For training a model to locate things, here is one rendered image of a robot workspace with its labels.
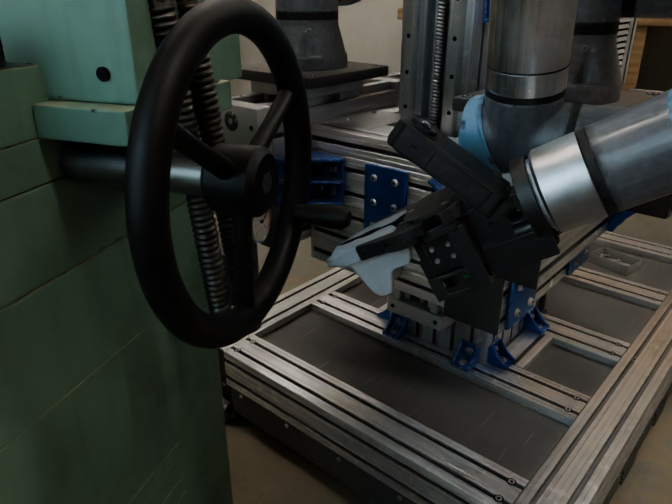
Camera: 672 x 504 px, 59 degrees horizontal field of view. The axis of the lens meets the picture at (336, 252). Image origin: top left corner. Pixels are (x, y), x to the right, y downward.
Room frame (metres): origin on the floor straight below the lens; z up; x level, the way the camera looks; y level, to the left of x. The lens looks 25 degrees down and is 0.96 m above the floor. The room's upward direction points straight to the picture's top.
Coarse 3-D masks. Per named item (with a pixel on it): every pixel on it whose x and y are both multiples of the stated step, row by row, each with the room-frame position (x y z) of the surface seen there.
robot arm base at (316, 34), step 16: (288, 16) 1.13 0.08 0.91; (304, 16) 1.12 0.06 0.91; (320, 16) 1.13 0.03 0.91; (336, 16) 1.16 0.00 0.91; (288, 32) 1.12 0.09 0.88; (304, 32) 1.12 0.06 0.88; (320, 32) 1.12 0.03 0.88; (336, 32) 1.15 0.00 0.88; (304, 48) 1.11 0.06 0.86; (320, 48) 1.11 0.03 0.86; (336, 48) 1.13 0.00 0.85; (304, 64) 1.10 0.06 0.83; (320, 64) 1.11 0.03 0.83; (336, 64) 1.13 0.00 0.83
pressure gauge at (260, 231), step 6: (270, 210) 0.79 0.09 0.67; (264, 216) 0.78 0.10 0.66; (270, 216) 0.79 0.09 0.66; (252, 222) 0.74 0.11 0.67; (258, 222) 0.76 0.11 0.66; (264, 222) 0.78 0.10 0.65; (270, 222) 0.79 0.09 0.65; (252, 228) 0.74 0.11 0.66; (258, 228) 0.76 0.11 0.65; (264, 228) 0.78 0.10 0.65; (258, 234) 0.76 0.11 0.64; (264, 234) 0.78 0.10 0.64; (258, 240) 0.76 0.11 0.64; (264, 240) 0.77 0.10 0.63
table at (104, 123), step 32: (0, 64) 0.52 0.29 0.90; (32, 64) 0.52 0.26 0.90; (224, 64) 0.83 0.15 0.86; (0, 96) 0.48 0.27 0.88; (32, 96) 0.51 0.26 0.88; (224, 96) 0.63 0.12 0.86; (0, 128) 0.47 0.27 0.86; (32, 128) 0.50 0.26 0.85; (64, 128) 0.50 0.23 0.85; (96, 128) 0.48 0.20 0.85; (128, 128) 0.48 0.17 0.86
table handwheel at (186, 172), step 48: (240, 0) 0.48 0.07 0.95; (192, 48) 0.41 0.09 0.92; (288, 48) 0.56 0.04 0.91; (144, 96) 0.38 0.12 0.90; (288, 96) 0.57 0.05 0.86; (144, 144) 0.36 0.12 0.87; (192, 144) 0.41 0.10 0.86; (240, 144) 0.49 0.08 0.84; (288, 144) 0.60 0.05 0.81; (144, 192) 0.35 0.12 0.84; (192, 192) 0.48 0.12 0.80; (240, 192) 0.45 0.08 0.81; (288, 192) 0.59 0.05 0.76; (144, 240) 0.35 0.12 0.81; (240, 240) 0.47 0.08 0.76; (288, 240) 0.56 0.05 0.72; (144, 288) 0.35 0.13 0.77; (240, 288) 0.47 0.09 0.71; (192, 336) 0.38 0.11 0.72; (240, 336) 0.44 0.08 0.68
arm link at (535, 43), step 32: (512, 0) 0.55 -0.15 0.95; (544, 0) 0.54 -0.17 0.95; (576, 0) 0.55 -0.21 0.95; (512, 32) 0.55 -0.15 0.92; (544, 32) 0.54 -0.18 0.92; (512, 64) 0.55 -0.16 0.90; (544, 64) 0.54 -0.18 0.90; (480, 96) 0.61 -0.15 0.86; (512, 96) 0.55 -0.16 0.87; (544, 96) 0.55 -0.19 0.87; (480, 128) 0.58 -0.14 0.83; (512, 128) 0.56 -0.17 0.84; (544, 128) 0.55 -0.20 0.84; (480, 160) 0.58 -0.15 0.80
